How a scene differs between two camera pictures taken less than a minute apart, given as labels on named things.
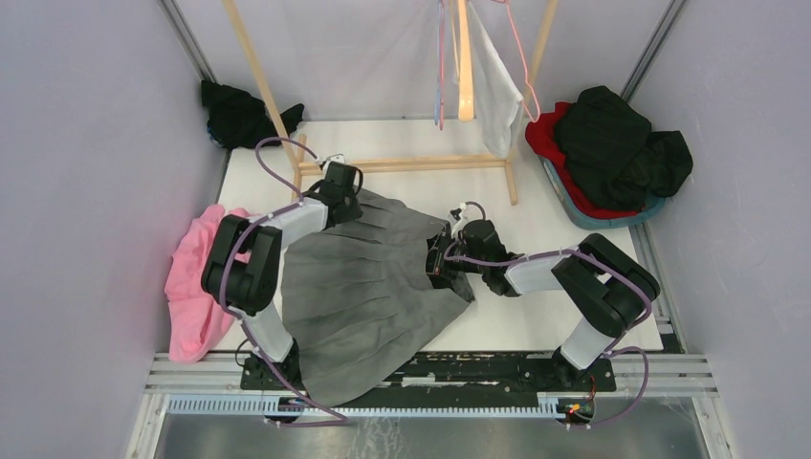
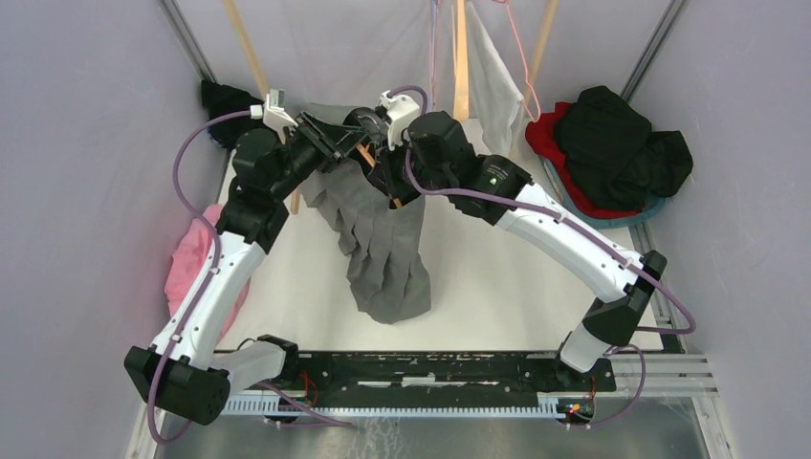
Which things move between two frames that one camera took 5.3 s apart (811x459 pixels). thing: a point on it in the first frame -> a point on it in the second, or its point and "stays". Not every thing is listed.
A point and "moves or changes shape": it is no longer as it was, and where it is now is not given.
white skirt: [497, 98] stays
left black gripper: [355, 211] -> [333, 142]
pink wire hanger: [524, 63] stays
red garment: [542, 137] stays
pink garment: [196, 320] stays
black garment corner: [612, 153] stays
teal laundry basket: [599, 223] stays
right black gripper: [436, 264] -> [383, 175]
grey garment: [359, 303] moves or changes shape
